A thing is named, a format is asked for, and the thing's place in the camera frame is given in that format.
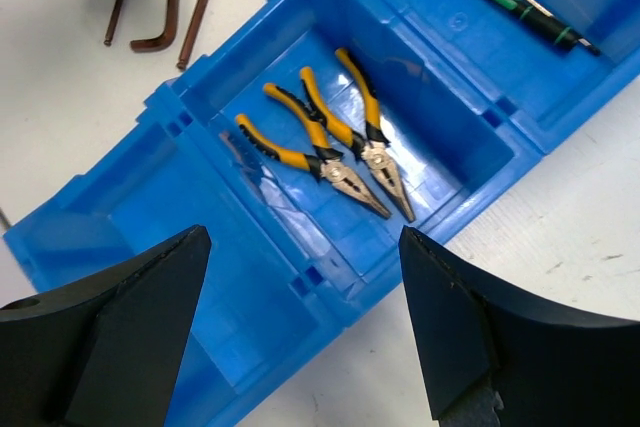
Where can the yellow-handled pliers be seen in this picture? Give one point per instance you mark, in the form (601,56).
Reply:
(372,148)
(326,162)

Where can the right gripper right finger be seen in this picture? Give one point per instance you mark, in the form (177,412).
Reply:
(494,354)

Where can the blue three-compartment bin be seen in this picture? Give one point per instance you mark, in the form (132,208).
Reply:
(306,143)

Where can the small brown hex key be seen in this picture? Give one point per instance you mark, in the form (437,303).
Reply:
(113,22)

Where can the black green-ringed screwdriver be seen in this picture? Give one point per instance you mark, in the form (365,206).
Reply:
(550,29)

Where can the large brown hex key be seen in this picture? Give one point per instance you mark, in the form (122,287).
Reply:
(191,34)

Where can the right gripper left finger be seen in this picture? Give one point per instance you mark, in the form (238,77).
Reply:
(104,350)

